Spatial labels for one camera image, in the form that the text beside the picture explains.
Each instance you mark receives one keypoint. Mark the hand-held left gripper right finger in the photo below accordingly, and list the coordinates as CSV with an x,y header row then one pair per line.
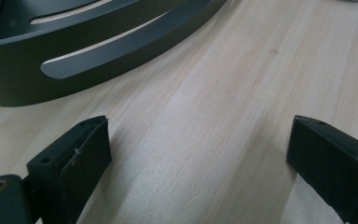
x,y
332,161

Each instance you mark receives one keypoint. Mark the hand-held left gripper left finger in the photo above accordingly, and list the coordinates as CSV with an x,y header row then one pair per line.
x,y
74,168

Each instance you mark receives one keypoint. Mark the dark slotted basket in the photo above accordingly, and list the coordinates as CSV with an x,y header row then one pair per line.
x,y
18,68

